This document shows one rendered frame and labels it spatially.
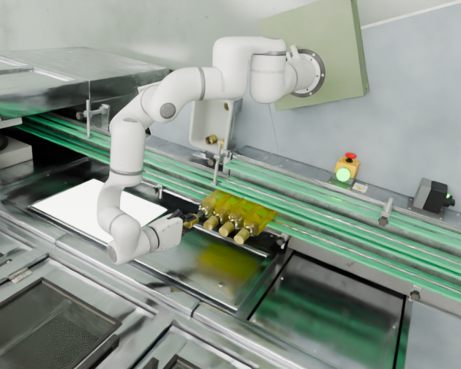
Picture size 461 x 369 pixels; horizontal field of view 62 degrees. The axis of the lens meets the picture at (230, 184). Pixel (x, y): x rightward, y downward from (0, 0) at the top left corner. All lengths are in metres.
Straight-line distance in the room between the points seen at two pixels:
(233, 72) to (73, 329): 0.80
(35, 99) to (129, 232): 0.95
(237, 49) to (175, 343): 0.79
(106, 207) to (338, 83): 0.81
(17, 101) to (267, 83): 1.10
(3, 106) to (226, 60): 1.03
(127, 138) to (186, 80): 0.20
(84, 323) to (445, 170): 1.20
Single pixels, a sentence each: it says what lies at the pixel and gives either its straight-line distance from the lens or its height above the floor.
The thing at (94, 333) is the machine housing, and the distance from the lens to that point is 1.18.
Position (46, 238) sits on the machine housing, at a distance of 1.48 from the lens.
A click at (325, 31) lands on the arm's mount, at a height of 0.84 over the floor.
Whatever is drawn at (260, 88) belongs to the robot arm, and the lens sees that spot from 1.07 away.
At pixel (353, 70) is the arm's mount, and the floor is 0.85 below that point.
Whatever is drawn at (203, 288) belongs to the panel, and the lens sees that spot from 1.23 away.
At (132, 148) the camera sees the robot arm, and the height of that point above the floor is 1.42.
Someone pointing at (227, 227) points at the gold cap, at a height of 1.15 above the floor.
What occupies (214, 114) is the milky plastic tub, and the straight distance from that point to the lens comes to 1.60.
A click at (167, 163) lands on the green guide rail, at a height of 0.92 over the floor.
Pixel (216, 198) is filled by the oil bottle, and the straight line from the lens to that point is 1.40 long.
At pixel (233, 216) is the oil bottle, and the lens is 1.31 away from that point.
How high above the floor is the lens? 2.13
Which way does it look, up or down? 55 degrees down
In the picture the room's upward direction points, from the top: 126 degrees counter-clockwise
